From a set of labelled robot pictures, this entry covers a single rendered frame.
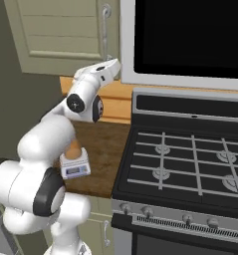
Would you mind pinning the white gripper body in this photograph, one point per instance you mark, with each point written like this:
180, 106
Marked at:
112, 67

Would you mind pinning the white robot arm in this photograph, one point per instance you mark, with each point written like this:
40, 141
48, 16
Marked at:
41, 146

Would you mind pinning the orange honey bottle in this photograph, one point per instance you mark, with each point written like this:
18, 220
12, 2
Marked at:
73, 150

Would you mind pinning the white digital scale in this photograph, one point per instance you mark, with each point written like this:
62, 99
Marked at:
75, 167

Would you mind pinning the beige base cabinet door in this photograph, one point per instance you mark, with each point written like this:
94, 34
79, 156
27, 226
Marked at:
97, 235

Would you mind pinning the white microwave oven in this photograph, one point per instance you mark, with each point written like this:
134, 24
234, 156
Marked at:
190, 36

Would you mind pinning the black and silver stove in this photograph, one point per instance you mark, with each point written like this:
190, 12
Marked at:
183, 159

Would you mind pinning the beige drawer front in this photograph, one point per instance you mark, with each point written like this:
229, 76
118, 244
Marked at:
102, 205

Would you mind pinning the silver stove knob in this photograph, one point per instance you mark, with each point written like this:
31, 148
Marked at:
212, 222
125, 208
147, 211
187, 218

